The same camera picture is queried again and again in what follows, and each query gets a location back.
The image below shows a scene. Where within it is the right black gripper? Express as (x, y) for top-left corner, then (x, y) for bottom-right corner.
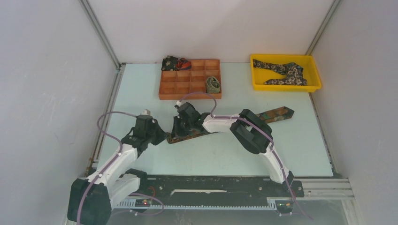
(170, 115), (193, 139)

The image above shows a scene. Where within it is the green orange patterned tie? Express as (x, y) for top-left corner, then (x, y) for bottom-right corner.
(167, 106), (294, 144)

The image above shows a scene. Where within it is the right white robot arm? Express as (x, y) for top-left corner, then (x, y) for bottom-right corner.
(167, 102), (294, 196)

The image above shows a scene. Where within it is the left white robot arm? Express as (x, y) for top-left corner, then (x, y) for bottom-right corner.
(67, 114), (167, 225)

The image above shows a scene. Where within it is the orange compartment tray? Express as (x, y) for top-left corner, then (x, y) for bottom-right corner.
(158, 59), (222, 100)

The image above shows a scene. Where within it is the rolled olive green tie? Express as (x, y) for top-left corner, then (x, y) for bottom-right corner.
(206, 76), (221, 94)

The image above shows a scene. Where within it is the rolled red black tie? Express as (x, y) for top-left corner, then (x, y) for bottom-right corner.
(176, 58), (192, 71)

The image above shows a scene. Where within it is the rolled black floral tie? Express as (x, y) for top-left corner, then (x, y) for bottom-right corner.
(161, 55), (179, 71)

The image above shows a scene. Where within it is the yellow plastic bin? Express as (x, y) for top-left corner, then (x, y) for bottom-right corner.
(250, 54), (322, 92)

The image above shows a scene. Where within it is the dark floral tie in bin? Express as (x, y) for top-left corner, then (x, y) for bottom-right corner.
(253, 59), (308, 86)

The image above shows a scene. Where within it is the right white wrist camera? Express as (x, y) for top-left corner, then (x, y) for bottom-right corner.
(175, 101), (182, 109)

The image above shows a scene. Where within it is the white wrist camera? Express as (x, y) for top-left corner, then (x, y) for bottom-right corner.
(141, 109), (151, 116)
(175, 101), (182, 109)

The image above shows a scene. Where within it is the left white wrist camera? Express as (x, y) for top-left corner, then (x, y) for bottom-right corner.
(141, 109), (151, 116)

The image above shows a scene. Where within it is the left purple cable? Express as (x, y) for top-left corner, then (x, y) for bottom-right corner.
(76, 111), (165, 225)

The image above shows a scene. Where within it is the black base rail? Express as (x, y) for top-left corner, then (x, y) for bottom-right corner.
(117, 175), (304, 210)

